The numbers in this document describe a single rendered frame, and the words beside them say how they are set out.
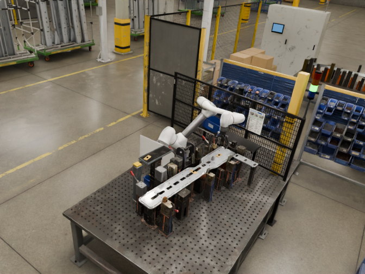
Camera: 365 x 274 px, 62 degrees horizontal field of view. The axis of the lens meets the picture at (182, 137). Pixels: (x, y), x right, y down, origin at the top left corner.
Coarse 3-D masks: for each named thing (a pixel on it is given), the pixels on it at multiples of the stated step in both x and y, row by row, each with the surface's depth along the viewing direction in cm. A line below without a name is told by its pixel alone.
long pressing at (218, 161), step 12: (204, 156) 349; (192, 168) 328; (204, 168) 330; (168, 180) 306; (180, 180) 308; (192, 180) 310; (156, 192) 289; (168, 192) 291; (144, 204) 274; (156, 204) 276
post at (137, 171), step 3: (141, 165) 301; (135, 168) 298; (138, 168) 297; (141, 168) 301; (135, 171) 300; (138, 171) 299; (141, 171) 303; (135, 174) 301; (138, 174) 301; (141, 174) 305; (138, 177) 304; (135, 180) 306; (135, 183) 308; (135, 186) 310; (135, 189) 312; (135, 192) 314; (135, 195) 316; (132, 198) 321; (135, 198) 318; (135, 201) 319
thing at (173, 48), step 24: (168, 24) 528; (168, 48) 546; (192, 48) 517; (144, 72) 598; (168, 72) 567; (192, 72) 536; (144, 96) 622; (168, 96) 588; (192, 96) 557; (192, 120) 579
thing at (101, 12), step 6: (102, 0) 856; (102, 6) 864; (96, 12) 871; (102, 12) 871; (102, 18) 880; (102, 24) 889; (102, 30) 898; (102, 36) 907; (102, 42) 917; (102, 48) 926; (102, 54) 936; (102, 60) 941; (108, 60) 946
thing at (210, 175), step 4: (208, 176) 315; (212, 176) 312; (208, 180) 317; (212, 180) 315; (208, 184) 319; (212, 184) 319; (208, 188) 321; (204, 192) 327; (208, 192) 324; (204, 196) 329; (208, 196) 325; (204, 200) 330; (208, 200) 327
